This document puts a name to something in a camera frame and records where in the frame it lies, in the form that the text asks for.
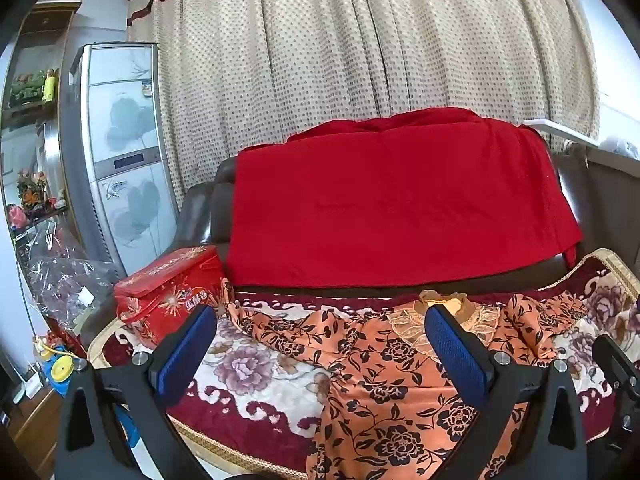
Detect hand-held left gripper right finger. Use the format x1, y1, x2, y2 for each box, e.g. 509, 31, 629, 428
424, 303, 588, 480

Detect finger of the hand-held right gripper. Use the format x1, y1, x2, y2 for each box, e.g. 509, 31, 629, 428
592, 334, 640, 400

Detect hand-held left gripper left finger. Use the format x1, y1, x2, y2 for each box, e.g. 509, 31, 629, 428
54, 304, 218, 480

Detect orange floral garment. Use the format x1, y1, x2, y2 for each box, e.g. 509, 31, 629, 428
225, 290, 588, 480

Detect floral plush blanket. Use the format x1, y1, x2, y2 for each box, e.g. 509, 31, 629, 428
87, 247, 640, 476

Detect red gift tin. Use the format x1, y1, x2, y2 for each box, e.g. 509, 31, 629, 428
114, 245, 232, 348

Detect blue plastic item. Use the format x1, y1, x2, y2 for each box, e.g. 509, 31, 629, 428
114, 404, 142, 461

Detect blue toy with yellow cap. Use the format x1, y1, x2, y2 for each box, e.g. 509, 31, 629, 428
32, 335, 88, 396

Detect brown leather sofa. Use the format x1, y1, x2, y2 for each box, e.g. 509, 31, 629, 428
80, 147, 640, 351

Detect clear plastic wrap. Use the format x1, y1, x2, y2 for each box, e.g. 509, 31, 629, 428
17, 225, 121, 331

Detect red blanket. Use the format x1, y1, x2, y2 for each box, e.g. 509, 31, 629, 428
227, 106, 585, 288

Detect white floral standing air conditioner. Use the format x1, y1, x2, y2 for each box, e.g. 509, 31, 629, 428
59, 42, 180, 266

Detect orange flower arrangement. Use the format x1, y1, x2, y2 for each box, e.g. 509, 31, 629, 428
16, 170, 48, 211

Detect white window sill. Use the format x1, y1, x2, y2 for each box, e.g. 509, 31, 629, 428
522, 119, 601, 148

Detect green plant ornament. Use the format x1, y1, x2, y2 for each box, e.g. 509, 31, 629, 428
10, 72, 46, 106

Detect beige dotted curtain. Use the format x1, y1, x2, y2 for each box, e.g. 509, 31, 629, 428
126, 0, 601, 201

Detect wooden display cabinet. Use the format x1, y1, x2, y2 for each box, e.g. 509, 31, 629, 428
0, 0, 88, 241

